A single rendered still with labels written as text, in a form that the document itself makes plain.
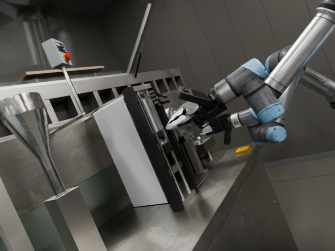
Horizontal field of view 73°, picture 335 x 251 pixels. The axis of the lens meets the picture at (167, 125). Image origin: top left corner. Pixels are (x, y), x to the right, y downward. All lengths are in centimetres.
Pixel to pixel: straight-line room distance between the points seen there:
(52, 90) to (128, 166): 54
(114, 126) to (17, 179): 45
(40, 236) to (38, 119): 50
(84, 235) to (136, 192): 39
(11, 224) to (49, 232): 64
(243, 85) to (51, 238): 96
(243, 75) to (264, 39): 258
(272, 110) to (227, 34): 275
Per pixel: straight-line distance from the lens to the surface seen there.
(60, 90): 130
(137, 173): 114
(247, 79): 72
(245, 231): 114
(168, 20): 386
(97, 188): 126
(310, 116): 331
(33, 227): 112
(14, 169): 111
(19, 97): 88
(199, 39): 358
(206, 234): 81
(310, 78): 139
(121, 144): 113
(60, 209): 87
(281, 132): 110
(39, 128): 88
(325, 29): 88
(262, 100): 73
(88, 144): 127
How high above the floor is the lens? 128
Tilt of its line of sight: 3 degrees down
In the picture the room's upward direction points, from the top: 23 degrees counter-clockwise
